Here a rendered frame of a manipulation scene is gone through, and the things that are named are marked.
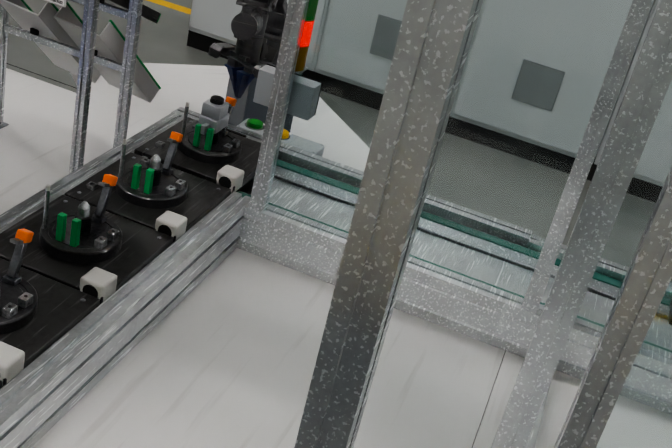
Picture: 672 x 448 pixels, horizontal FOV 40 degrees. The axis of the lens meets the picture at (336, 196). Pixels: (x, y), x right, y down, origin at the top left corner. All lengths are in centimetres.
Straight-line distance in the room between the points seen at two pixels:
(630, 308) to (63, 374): 89
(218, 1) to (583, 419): 471
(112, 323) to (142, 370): 12
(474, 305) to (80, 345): 76
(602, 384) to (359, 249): 25
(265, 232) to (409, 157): 123
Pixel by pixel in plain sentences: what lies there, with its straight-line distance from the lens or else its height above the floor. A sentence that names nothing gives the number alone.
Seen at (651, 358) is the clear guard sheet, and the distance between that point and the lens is 85.
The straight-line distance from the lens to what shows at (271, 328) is 174.
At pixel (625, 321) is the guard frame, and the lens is 82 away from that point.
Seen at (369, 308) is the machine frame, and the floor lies 146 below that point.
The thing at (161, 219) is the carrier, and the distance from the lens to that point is 176.
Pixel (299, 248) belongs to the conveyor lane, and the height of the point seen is 91.
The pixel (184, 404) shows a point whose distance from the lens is 155.
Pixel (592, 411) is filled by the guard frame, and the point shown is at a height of 138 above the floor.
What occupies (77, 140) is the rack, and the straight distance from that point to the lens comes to 199.
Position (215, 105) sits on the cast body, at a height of 109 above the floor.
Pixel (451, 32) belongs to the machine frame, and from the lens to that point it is 67.
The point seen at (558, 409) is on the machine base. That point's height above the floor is 86.
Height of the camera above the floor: 187
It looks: 27 degrees down
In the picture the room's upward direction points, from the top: 14 degrees clockwise
